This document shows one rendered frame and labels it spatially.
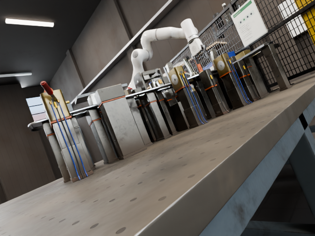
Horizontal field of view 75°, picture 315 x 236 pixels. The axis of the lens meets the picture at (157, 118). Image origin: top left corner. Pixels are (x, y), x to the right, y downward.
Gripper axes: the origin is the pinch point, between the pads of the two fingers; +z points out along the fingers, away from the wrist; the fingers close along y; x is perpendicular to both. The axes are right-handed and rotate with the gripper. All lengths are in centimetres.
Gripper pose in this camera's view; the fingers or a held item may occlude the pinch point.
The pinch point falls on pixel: (201, 60)
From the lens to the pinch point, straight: 161.5
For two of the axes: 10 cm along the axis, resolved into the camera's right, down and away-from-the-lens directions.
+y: 4.3, -2.2, -8.8
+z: 3.7, 9.3, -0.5
